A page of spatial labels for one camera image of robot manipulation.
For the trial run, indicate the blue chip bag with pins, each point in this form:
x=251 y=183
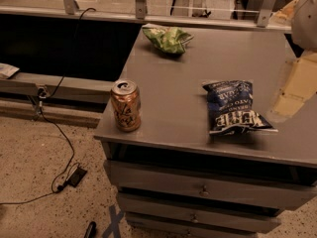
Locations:
x=230 y=108

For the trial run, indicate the black power adapter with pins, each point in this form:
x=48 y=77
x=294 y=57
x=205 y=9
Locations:
x=76 y=177

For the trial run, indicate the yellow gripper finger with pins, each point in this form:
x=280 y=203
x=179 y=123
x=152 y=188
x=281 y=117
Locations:
x=299 y=87

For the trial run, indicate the middle grey drawer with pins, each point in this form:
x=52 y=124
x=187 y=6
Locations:
x=195 y=213

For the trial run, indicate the grey low ledge beam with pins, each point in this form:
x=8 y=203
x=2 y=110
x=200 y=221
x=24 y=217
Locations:
x=70 y=88

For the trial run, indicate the grey drawer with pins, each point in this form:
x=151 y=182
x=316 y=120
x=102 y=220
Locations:
x=195 y=213
x=237 y=190
x=185 y=228

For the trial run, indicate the bottom grey drawer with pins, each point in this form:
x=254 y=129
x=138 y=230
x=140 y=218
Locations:
x=185 y=228

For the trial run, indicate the black marker on floor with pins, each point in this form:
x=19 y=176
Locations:
x=91 y=230

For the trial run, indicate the green jalapeno chip bag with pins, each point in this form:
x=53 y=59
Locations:
x=169 y=40

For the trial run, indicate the top grey drawer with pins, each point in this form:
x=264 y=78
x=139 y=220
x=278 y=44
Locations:
x=237 y=190

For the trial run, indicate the metal rail frame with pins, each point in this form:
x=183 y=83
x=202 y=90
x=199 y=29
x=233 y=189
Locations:
x=197 y=13

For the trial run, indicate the orange soda can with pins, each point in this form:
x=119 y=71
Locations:
x=126 y=102

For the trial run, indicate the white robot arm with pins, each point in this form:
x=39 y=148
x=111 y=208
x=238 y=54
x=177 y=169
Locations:
x=301 y=16

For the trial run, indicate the white paper packet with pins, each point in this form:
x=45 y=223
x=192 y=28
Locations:
x=7 y=70

